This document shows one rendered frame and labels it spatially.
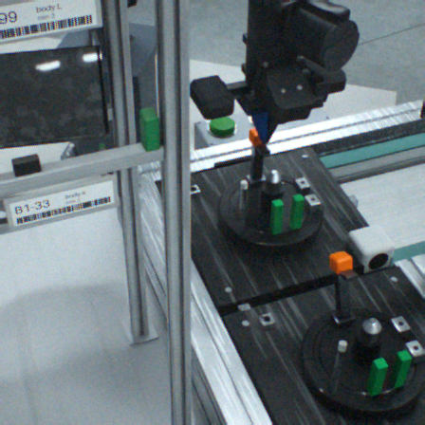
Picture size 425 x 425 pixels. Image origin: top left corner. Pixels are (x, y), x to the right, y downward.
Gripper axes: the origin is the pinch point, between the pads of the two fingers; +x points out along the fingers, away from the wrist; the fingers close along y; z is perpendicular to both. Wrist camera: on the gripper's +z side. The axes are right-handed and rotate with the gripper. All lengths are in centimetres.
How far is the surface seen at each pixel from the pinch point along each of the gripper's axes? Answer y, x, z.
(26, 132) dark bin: -31.0, -20.7, 20.7
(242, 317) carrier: -10.1, 13.8, 18.1
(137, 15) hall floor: 44, 108, -223
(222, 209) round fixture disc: -6.4, 11.6, 1.9
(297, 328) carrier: -4.7, 13.9, 21.9
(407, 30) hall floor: 149, 109, -173
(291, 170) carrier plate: 6.8, 13.6, -4.3
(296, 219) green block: 1.1, 9.9, 8.7
